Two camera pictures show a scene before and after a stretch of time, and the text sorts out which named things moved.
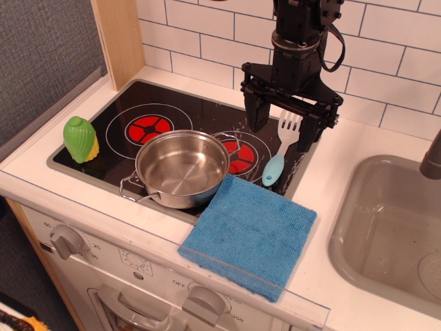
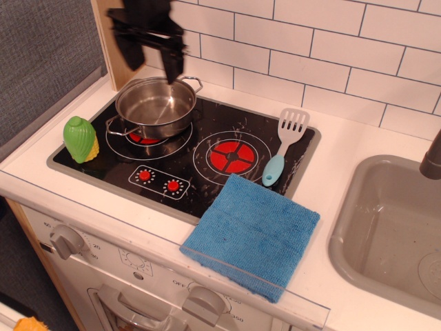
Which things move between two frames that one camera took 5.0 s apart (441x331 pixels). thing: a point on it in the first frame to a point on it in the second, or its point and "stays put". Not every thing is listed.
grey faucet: (431, 165) stays put
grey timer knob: (66, 240) stays put
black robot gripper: (293, 79) to (149, 21)
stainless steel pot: (183, 169) to (154, 109)
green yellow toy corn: (80, 139) stays put
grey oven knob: (204, 305) stays put
